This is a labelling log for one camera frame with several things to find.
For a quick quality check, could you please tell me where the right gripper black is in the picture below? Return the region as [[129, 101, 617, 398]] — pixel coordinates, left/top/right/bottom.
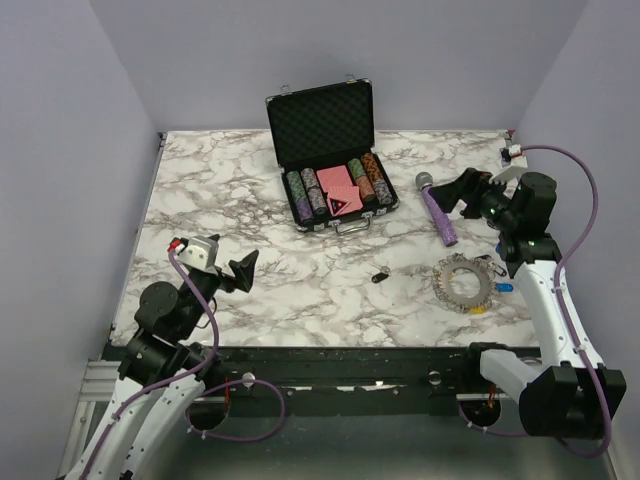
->
[[429, 167, 520, 231]]

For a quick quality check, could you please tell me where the silver disc keyring holder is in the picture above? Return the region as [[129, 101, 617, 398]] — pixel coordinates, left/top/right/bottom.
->
[[432, 253, 493, 314]]

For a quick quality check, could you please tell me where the key with black tag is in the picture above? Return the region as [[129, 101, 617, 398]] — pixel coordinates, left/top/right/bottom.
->
[[371, 269, 390, 283]]

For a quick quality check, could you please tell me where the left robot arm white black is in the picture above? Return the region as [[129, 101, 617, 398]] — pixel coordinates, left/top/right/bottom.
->
[[66, 235, 259, 479]]

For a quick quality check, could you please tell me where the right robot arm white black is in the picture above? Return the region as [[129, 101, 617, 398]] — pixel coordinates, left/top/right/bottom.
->
[[430, 168, 626, 440]]

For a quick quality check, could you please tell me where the purple glitter toy microphone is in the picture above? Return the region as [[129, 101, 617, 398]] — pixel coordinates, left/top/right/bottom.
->
[[415, 172, 458, 247]]

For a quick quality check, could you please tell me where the blue key tag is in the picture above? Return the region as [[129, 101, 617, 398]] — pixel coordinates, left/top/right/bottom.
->
[[495, 283, 515, 293]]

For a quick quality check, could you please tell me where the pink playing card deck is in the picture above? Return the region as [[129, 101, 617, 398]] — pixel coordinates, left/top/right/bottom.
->
[[316, 165, 363, 217]]

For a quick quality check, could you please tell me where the black poker chip case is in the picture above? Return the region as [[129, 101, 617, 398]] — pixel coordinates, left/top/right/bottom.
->
[[266, 79, 400, 234]]

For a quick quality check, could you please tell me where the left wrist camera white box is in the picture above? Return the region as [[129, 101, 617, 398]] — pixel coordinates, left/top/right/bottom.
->
[[171, 235, 218, 272]]

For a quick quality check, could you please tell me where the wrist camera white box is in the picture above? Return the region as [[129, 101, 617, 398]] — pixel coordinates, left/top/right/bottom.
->
[[490, 144, 528, 184], [171, 235, 218, 272]]

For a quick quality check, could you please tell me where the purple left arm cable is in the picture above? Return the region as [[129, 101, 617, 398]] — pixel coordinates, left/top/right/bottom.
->
[[78, 249, 287, 476]]

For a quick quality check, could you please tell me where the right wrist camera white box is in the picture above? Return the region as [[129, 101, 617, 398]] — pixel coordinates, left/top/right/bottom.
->
[[490, 144, 528, 184]]

